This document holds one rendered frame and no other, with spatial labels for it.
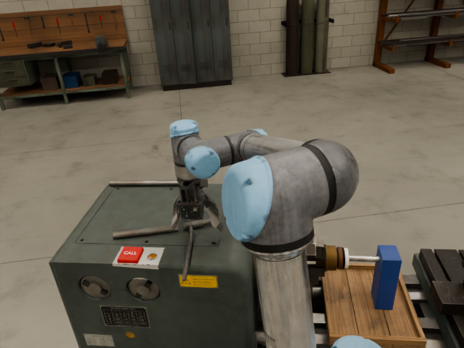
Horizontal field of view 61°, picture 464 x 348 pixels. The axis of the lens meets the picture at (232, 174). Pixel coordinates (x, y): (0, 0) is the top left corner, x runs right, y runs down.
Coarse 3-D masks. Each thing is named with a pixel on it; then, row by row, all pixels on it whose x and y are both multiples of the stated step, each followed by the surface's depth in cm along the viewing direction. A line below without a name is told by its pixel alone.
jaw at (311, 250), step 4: (312, 244) 124; (308, 248) 124; (312, 248) 124; (316, 248) 128; (320, 248) 128; (308, 252) 124; (312, 252) 124; (316, 252) 128; (320, 252) 128; (324, 252) 130; (308, 256) 125; (312, 256) 125; (316, 256) 127; (320, 256) 127; (324, 256) 130; (308, 260) 132; (312, 260) 132; (316, 260) 131; (320, 260) 131; (324, 260) 131
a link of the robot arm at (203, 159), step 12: (180, 144) 98; (192, 144) 95; (204, 144) 95; (216, 144) 95; (228, 144) 96; (180, 156) 98; (192, 156) 92; (204, 156) 91; (216, 156) 92; (228, 156) 96; (192, 168) 92; (204, 168) 92; (216, 168) 94
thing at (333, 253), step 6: (324, 246) 137; (330, 246) 134; (330, 252) 132; (336, 252) 133; (342, 252) 132; (330, 258) 131; (336, 258) 131; (342, 258) 131; (318, 264) 134; (324, 264) 133; (330, 264) 132; (336, 264) 131; (342, 264) 132; (330, 270) 134
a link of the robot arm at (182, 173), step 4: (176, 168) 106; (180, 168) 105; (184, 168) 104; (176, 172) 107; (180, 172) 105; (184, 172) 105; (188, 172) 105; (176, 176) 108; (180, 176) 106; (184, 176) 106; (188, 176) 105; (192, 176) 106; (184, 180) 107; (188, 180) 107
